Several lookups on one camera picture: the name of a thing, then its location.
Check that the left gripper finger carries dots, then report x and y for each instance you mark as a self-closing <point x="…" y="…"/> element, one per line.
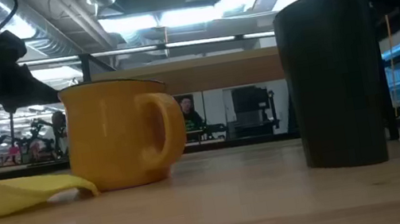
<point x="30" y="92"/>

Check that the yellow mug with dark rim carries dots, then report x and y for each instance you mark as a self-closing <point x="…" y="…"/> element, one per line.
<point x="115" y="137"/>

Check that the tall black cup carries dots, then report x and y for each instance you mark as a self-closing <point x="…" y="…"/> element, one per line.
<point x="316" y="81"/>

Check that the background robot arms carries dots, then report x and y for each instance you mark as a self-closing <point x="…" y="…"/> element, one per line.
<point x="43" y="137"/>

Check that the person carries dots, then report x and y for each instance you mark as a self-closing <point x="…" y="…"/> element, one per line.
<point x="189" y="113"/>

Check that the black cabinet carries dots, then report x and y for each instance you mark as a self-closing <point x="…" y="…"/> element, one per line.
<point x="251" y="108"/>

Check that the ceiling light panel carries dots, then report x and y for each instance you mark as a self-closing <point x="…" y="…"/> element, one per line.
<point x="185" y="16"/>

